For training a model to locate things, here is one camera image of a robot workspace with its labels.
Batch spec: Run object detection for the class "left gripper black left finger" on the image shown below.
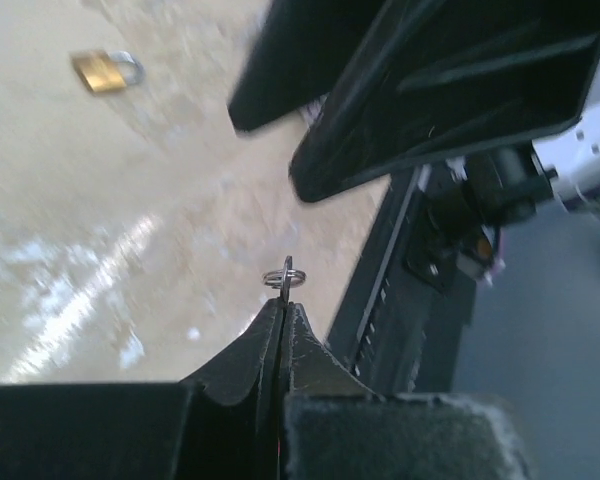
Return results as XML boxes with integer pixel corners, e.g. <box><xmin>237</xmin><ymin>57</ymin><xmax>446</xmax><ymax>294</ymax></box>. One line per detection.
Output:
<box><xmin>0</xmin><ymin>299</ymin><xmax>285</xmax><ymax>479</ymax></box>

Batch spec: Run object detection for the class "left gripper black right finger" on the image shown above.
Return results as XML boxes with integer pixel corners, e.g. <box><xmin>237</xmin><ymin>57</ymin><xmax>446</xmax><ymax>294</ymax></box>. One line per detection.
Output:
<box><xmin>281</xmin><ymin>304</ymin><xmax>535</xmax><ymax>479</ymax></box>

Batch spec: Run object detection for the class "small brass padlock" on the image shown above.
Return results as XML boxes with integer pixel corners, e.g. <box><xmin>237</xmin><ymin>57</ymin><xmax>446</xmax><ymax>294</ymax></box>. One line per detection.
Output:
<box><xmin>71</xmin><ymin>50</ymin><xmax>145</xmax><ymax>95</ymax></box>

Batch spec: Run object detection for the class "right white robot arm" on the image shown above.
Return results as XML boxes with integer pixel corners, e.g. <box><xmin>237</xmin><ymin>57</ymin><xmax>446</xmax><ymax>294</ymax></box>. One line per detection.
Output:
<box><xmin>228</xmin><ymin>1</ymin><xmax>600</xmax><ymax>288</ymax></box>

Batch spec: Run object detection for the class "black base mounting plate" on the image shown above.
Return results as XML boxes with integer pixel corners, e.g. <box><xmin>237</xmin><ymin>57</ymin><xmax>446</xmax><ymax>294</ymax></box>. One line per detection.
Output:
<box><xmin>326</xmin><ymin>166</ymin><xmax>476</xmax><ymax>394</ymax></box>

